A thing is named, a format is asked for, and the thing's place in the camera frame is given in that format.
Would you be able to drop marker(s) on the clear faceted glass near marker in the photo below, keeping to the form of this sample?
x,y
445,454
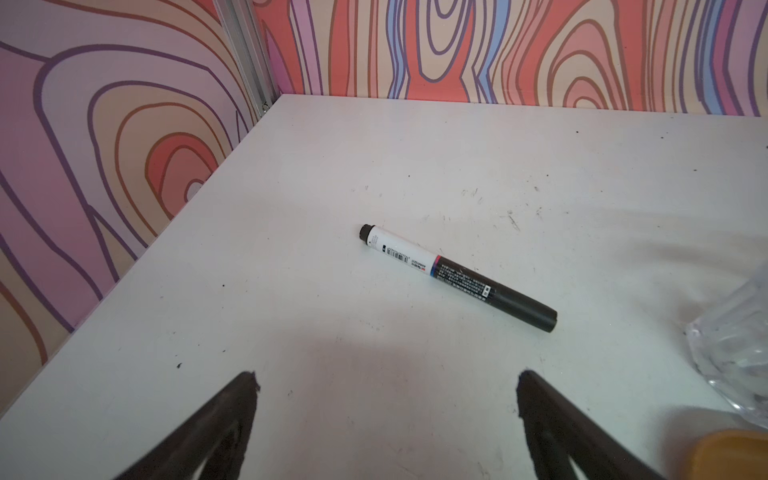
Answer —
x,y
728,344

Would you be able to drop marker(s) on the black and white marker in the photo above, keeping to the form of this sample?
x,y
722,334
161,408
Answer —
x,y
461,278

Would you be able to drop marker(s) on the orange brown plastic tray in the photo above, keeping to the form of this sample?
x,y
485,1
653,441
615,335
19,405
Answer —
x,y
729,455

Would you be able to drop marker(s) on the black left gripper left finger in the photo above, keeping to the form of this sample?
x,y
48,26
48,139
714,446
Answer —
x,y
212,443

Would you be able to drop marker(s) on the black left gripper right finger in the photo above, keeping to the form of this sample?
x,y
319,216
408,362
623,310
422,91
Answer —
x,y
561,437

